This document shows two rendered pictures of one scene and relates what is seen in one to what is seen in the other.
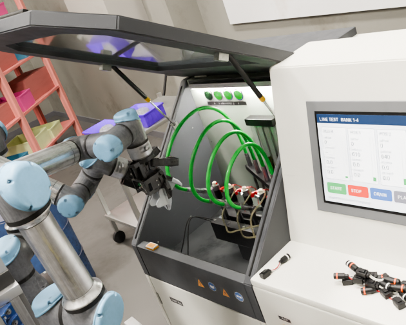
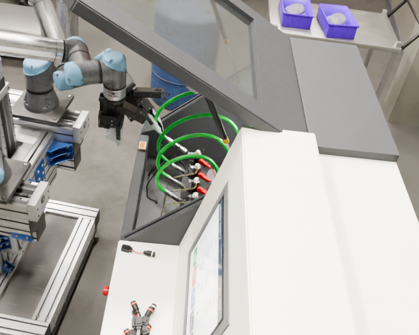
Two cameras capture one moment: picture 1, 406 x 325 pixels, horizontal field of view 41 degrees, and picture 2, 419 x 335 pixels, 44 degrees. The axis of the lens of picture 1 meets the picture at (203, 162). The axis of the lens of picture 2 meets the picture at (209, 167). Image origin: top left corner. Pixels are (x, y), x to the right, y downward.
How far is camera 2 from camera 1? 1.14 m
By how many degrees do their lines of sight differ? 32
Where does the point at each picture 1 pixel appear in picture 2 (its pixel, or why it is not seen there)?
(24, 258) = (43, 80)
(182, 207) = (200, 139)
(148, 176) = (108, 113)
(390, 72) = (241, 240)
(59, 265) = not seen: outside the picture
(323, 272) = (143, 290)
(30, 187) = not seen: outside the picture
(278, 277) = (127, 260)
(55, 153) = (35, 47)
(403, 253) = not seen: outside the picture
